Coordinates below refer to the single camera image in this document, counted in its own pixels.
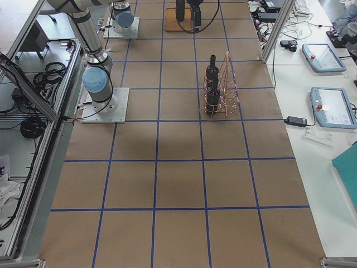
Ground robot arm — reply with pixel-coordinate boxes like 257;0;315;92
48;1;115;114
110;1;203;34

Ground wooden tray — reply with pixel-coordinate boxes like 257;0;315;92
164;7;194;32

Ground dark wine bottle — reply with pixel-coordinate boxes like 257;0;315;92
205;54;219;83
206;78;220;116
175;0;186;22

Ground teach pendant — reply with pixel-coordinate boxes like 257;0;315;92
310;87;356;130
301;44;346;73

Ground teal box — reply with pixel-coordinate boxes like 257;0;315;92
332;144;357;209

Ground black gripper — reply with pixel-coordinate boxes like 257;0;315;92
186;0;204;31

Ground aluminium frame post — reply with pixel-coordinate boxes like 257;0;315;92
261;0;295;64

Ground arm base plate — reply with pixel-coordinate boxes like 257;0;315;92
103;17;139;39
80;88;129;123

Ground teach pendant far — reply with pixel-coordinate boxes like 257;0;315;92
301;44;346;73

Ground teach pendant near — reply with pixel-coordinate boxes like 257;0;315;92
310;87;356;130

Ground black power brick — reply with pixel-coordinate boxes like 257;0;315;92
284;116;307;127

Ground copper wire bottle basket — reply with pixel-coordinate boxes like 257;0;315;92
204;51;239;117

